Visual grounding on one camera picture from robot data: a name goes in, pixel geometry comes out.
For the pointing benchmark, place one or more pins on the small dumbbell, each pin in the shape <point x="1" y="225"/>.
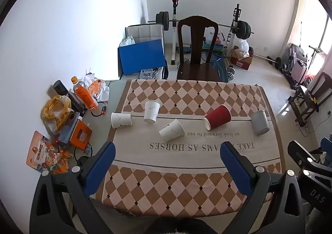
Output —
<point x="230" y="74"/>

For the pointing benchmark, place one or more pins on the folded metal cart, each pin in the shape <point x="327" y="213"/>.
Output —
<point x="298" y="64"/>

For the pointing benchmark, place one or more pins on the red ribbed paper cup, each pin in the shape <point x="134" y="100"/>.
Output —
<point x="217" y="120"/>

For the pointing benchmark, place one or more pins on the black box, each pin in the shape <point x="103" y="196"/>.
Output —
<point x="77" y="104"/>

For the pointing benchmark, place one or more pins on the orange snack bag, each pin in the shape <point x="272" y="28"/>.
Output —
<point x="95" y="86"/>

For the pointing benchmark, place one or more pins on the blue-grey box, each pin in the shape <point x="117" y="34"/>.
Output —
<point x="68" y="129"/>

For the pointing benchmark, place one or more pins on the barbell with black plates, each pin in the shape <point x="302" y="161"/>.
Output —
<point x="243" y="29"/>

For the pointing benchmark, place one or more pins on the crumpled white plastic bag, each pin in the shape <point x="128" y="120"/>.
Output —
<point x="128" y="41"/>

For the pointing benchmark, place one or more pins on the thin barbell with small plate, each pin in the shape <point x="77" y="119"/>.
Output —
<point x="278" y="62"/>

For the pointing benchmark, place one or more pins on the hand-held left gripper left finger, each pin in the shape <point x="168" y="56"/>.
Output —
<point x="100" y="165"/>

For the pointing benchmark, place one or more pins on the blue board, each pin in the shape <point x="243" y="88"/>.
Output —
<point x="141" y="56"/>

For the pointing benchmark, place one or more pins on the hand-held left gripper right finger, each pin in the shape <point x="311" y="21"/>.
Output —
<point x="237" y="166"/>

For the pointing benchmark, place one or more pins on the grey padded chair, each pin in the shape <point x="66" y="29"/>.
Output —
<point x="147" y="32"/>

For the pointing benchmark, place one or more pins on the black cylinder flask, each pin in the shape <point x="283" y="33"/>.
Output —
<point x="60" y="87"/>

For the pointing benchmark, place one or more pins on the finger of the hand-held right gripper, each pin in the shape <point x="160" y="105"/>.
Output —
<point x="326" y="145"/>
<point x="302" y="152"/>

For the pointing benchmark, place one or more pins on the white barbell rack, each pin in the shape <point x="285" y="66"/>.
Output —
<point x="174" y="29"/>

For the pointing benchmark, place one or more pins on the orange drink bottle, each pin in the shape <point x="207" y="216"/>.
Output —
<point x="84" y="95"/>

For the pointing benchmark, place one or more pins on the crumpled white paper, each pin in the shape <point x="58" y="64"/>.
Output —
<point x="104" y="92"/>

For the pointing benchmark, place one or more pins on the brown checkered tablecloth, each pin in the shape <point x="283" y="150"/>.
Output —
<point x="181" y="161"/>

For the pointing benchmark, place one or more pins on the beige curtain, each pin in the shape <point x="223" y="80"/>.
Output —
<point x="295" y="16"/>

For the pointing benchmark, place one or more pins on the clear plastic container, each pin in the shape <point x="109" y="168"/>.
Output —
<point x="147" y="74"/>

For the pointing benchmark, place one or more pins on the orange box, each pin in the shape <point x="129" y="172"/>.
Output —
<point x="81" y="135"/>

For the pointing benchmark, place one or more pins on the dark wooden chair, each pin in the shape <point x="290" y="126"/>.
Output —
<point x="197" y="42"/>

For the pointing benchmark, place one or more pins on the colourful snack packet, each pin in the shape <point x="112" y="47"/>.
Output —
<point x="42" y="153"/>

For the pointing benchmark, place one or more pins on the red and white plastic bag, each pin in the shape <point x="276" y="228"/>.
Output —
<point x="216" y="37"/>

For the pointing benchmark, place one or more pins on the white paper cup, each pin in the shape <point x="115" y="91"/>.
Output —
<point x="171" y="130"/>
<point x="121" y="120"/>
<point x="151" y="112"/>

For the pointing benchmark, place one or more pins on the yellow plastic bag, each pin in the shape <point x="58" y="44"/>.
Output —
<point x="55" y="113"/>

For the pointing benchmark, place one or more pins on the cardboard box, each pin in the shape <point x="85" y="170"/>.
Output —
<point x="242" y="63"/>

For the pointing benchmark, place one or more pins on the grey cup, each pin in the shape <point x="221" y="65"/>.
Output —
<point x="259" y="122"/>

